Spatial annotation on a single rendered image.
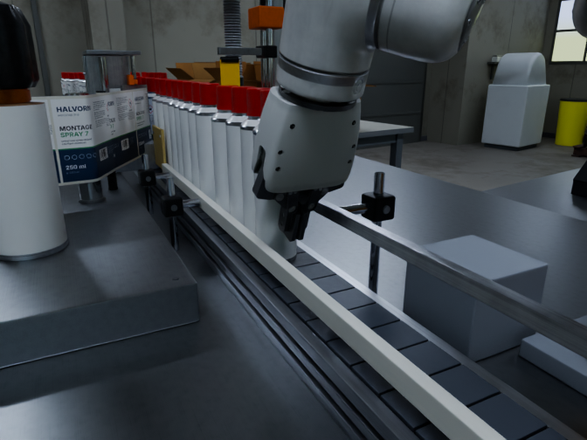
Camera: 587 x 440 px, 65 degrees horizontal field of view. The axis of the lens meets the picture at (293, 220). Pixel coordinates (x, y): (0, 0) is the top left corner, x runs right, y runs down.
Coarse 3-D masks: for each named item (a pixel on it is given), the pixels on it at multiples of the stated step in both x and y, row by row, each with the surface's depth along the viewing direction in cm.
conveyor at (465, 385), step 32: (352, 288) 50; (320, 320) 44; (384, 320) 44; (352, 352) 39; (416, 352) 39; (384, 384) 35; (448, 384) 35; (480, 384) 35; (416, 416) 32; (480, 416) 32; (512, 416) 32
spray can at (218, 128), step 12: (228, 96) 64; (228, 108) 65; (216, 120) 65; (216, 132) 65; (216, 144) 66; (216, 156) 67; (216, 168) 67; (216, 180) 68; (216, 192) 69; (228, 192) 68; (228, 204) 68
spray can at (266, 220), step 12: (264, 96) 51; (252, 132) 53; (264, 204) 54; (276, 204) 54; (264, 216) 54; (276, 216) 54; (264, 228) 55; (276, 228) 55; (264, 240) 56; (276, 240) 55; (288, 240) 56; (288, 252) 56
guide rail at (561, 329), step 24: (336, 216) 50; (384, 240) 42; (408, 240) 41; (432, 264) 37; (456, 264) 36; (480, 288) 33; (504, 288) 32; (504, 312) 31; (528, 312) 30; (552, 312) 29; (552, 336) 28; (576, 336) 27
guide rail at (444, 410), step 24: (168, 168) 93; (192, 192) 77; (216, 216) 66; (240, 240) 58; (264, 264) 52; (288, 264) 48; (288, 288) 46; (312, 288) 42; (336, 312) 38; (360, 336) 35; (384, 360) 33; (408, 360) 32; (408, 384) 31; (432, 384) 30; (432, 408) 29; (456, 408) 28; (456, 432) 27; (480, 432) 26
